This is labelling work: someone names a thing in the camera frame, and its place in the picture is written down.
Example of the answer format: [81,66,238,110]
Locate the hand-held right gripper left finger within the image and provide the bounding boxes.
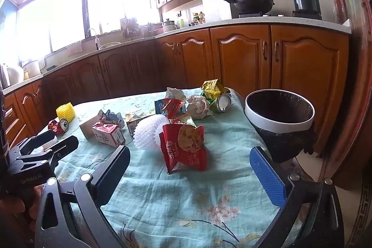
[35,146,130,248]

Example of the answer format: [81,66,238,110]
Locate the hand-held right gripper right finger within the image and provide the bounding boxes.
[250,146,345,248]

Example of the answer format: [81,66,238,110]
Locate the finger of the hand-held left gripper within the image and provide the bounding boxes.
[13,130,58,156]
[16,136,80,176]

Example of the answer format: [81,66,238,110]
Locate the white bin with black bag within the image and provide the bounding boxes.
[244,89,317,164]

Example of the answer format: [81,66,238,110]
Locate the crushed green can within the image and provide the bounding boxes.
[208,92,232,114]

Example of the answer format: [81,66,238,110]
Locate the person's left hand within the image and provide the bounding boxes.
[0,185,42,227]

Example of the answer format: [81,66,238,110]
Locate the crushed red can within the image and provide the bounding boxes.
[48,118,70,136]

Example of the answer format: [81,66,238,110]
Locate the yellow foam fruit net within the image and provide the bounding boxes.
[56,102,76,122]

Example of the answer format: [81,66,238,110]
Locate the small cardboard box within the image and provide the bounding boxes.
[79,116,102,139]

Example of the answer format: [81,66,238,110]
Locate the pink milk carton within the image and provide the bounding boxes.
[91,123,126,147]

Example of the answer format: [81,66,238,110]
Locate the small beige drink carton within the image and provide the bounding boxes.
[125,111,146,136]

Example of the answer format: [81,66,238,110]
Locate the white foam fruit net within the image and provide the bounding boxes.
[133,115,170,150]

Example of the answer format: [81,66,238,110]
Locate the crumpled blue white wrapper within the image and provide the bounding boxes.
[97,109,126,130]

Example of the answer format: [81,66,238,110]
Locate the teal floral tablecloth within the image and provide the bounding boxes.
[38,87,294,248]

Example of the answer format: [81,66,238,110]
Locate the white jar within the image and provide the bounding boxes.
[7,64,24,83]

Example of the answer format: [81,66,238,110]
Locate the silver kettle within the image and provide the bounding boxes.
[0,63,10,89]

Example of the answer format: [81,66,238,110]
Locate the red cookie packet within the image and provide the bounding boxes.
[159,123,208,174]

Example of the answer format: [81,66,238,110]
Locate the red blue snack packet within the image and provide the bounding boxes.
[154,98,187,119]

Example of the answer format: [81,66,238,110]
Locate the green red flat packet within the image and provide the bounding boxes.
[169,115,197,128]

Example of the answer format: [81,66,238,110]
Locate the crumpled white paper ball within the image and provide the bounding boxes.
[186,95,213,121]

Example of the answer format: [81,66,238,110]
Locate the crumpled grey paper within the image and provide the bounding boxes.
[166,87,187,102]

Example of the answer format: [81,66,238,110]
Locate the yellow green snack bag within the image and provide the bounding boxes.
[201,79,230,100]

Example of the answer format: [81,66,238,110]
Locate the kitchen faucet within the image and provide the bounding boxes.
[86,28,99,50]

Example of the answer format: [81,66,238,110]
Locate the wooden base cabinets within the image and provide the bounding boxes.
[0,24,351,155]

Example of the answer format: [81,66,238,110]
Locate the kitchen window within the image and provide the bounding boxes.
[16,0,152,54]

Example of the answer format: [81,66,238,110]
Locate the dish rack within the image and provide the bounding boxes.
[120,17,140,39]

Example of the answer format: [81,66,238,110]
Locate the white pot with lid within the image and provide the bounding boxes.
[161,18,175,33]

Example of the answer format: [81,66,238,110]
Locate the gas stove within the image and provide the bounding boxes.
[238,11,323,20]

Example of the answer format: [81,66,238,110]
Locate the group of condiment bottles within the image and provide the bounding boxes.
[190,12,206,25]

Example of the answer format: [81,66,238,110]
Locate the dark pot with lid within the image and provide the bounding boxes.
[285,0,324,14]

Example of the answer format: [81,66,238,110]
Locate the wooden door frame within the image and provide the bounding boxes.
[315,0,372,190]

